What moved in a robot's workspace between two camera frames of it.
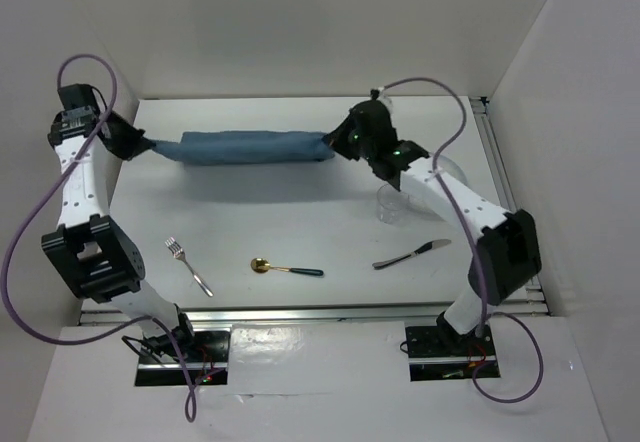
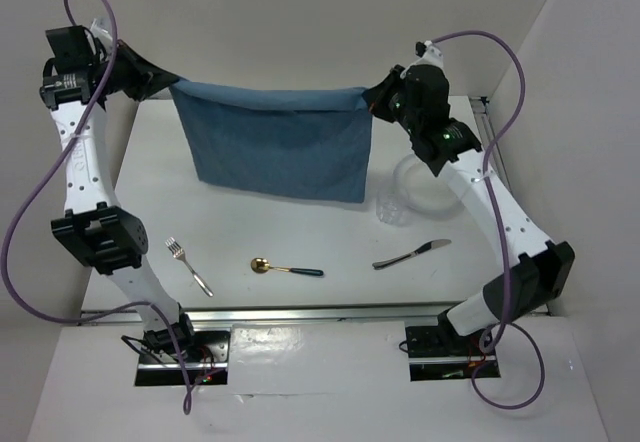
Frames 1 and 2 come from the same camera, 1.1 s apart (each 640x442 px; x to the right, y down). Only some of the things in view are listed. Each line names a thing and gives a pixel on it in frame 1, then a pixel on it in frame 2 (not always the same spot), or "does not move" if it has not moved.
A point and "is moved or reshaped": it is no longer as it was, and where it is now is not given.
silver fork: x=178 y=252 does not move
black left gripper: x=134 y=144 -> x=146 y=77
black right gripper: x=336 y=140 -> x=378 y=95
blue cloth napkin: x=230 y=147 is moved or reshaped
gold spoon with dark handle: x=262 y=265 does not move
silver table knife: x=427 y=247 does not move
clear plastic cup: x=391 y=204 does not move
